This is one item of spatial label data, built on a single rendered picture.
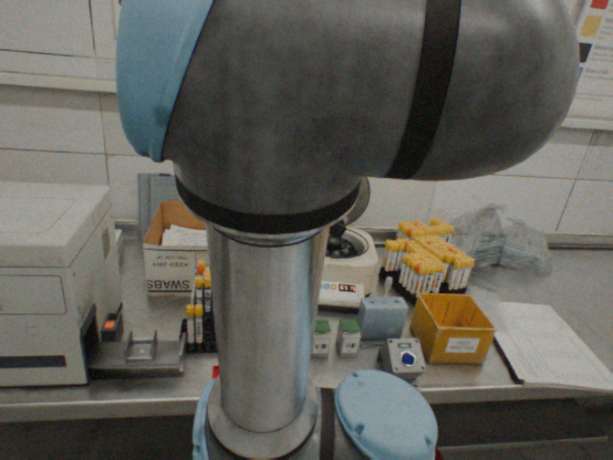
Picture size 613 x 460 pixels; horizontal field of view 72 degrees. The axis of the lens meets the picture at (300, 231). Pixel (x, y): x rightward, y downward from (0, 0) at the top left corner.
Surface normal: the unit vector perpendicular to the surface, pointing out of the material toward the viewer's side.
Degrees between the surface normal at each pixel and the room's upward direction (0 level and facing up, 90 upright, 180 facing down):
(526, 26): 69
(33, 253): 89
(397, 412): 7
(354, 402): 7
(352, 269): 90
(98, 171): 90
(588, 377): 0
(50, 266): 90
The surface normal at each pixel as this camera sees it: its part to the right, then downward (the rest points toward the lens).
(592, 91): 0.17, 0.49
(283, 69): -0.03, 0.41
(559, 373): 0.08, -0.90
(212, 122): -0.13, 0.72
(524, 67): 0.35, 0.27
